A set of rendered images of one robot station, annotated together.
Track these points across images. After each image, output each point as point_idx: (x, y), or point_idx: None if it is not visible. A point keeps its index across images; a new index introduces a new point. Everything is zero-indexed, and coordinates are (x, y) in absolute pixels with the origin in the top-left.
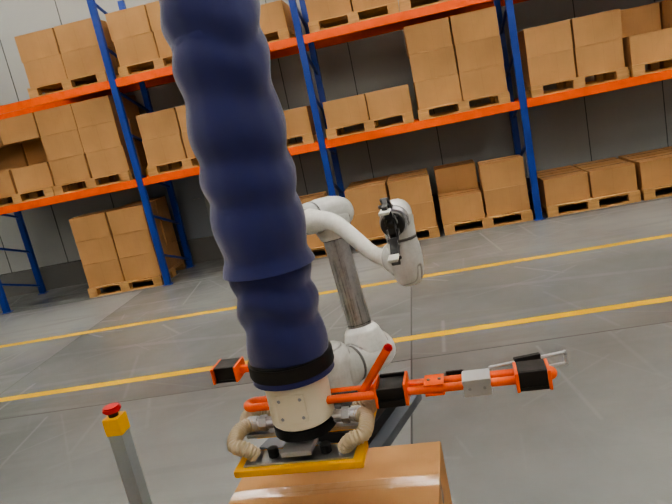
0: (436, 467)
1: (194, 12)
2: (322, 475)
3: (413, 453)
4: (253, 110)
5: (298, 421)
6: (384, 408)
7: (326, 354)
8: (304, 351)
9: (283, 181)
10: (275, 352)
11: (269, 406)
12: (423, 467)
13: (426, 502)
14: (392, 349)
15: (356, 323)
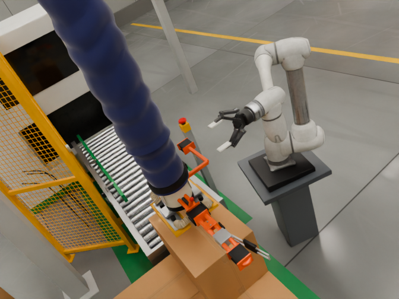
0: (232, 245)
1: (58, 35)
2: None
3: (236, 229)
4: (100, 85)
5: (164, 203)
6: (293, 175)
7: (170, 187)
8: (155, 184)
9: (126, 117)
10: (146, 179)
11: None
12: None
13: (208, 260)
14: (317, 142)
15: (295, 122)
